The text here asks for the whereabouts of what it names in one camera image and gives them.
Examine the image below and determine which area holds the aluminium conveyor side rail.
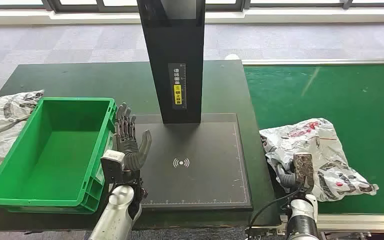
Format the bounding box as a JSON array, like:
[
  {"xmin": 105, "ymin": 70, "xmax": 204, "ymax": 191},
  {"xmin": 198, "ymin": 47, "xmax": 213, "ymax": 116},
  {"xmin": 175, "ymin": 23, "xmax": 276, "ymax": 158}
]
[
  {"xmin": 244, "ymin": 213, "xmax": 384, "ymax": 240},
  {"xmin": 241, "ymin": 58, "xmax": 384, "ymax": 66}
]

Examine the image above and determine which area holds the dark window frame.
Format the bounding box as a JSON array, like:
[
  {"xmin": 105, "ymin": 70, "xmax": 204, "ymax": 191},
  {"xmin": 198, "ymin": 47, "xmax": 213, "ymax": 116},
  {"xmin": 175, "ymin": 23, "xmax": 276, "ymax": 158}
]
[{"xmin": 0, "ymin": 0, "xmax": 384, "ymax": 13}]

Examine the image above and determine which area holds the yellow black label sticker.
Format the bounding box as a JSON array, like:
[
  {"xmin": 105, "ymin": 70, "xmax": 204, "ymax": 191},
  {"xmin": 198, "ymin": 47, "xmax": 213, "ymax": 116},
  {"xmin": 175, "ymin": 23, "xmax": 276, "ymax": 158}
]
[{"xmin": 168, "ymin": 62, "xmax": 188, "ymax": 111}]

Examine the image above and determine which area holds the green conveyor belt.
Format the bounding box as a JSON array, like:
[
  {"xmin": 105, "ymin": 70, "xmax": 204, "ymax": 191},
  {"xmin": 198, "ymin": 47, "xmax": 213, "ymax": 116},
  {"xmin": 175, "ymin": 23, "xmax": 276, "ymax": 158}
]
[{"xmin": 243, "ymin": 63, "xmax": 384, "ymax": 215}]

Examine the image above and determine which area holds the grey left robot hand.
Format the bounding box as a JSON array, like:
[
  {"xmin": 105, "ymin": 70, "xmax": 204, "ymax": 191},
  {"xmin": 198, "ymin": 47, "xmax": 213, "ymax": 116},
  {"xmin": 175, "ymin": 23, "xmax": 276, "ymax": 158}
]
[{"xmin": 113, "ymin": 102, "xmax": 153, "ymax": 173}]

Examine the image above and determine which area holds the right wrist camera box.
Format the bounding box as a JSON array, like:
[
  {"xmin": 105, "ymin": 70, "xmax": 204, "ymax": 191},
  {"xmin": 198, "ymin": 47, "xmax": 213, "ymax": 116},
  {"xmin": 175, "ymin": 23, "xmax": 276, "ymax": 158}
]
[{"xmin": 292, "ymin": 152, "xmax": 315, "ymax": 194}]

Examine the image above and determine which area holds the white window sill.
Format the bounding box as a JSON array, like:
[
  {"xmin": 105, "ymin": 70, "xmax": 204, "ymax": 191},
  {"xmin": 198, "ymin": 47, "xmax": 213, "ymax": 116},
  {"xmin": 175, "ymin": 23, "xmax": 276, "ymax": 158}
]
[{"xmin": 0, "ymin": 8, "xmax": 384, "ymax": 26}]

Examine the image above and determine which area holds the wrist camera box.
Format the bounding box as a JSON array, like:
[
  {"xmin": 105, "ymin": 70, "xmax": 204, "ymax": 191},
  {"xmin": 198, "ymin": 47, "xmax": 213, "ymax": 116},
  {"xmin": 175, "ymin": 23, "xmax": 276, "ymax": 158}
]
[
  {"xmin": 292, "ymin": 152, "xmax": 315, "ymax": 194},
  {"xmin": 100, "ymin": 149, "xmax": 126, "ymax": 185}
]

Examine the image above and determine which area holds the white parcel red black print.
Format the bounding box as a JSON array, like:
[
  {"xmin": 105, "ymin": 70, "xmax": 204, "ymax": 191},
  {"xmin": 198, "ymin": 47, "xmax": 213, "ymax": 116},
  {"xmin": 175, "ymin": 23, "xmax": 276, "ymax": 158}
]
[{"xmin": 259, "ymin": 118, "xmax": 380, "ymax": 203}]

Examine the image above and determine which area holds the green plastic crate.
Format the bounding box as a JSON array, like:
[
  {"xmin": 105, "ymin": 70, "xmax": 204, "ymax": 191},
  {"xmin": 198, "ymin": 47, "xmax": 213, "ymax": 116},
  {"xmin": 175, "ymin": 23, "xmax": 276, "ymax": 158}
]
[{"xmin": 0, "ymin": 96, "xmax": 118, "ymax": 215}]

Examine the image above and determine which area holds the black inbound scanner machine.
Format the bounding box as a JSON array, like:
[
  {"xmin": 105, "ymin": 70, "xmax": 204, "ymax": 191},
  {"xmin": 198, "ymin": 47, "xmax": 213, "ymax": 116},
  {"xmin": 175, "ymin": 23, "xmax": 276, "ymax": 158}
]
[{"xmin": 136, "ymin": 0, "xmax": 254, "ymax": 212}]

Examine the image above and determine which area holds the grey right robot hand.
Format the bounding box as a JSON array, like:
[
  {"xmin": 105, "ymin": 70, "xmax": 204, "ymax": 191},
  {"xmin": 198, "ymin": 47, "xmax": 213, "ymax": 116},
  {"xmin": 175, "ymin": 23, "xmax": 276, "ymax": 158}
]
[{"xmin": 274, "ymin": 162, "xmax": 299, "ymax": 191}]

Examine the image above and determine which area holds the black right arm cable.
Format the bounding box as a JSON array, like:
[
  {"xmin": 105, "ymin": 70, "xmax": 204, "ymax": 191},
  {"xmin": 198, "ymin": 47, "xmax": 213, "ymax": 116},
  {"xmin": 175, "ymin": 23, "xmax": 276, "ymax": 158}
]
[{"xmin": 246, "ymin": 187, "xmax": 302, "ymax": 240}]

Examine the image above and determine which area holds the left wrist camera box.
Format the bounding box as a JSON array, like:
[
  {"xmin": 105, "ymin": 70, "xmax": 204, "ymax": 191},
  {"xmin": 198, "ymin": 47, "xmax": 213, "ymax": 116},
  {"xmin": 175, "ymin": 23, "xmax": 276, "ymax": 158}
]
[{"xmin": 100, "ymin": 149, "xmax": 126, "ymax": 185}]

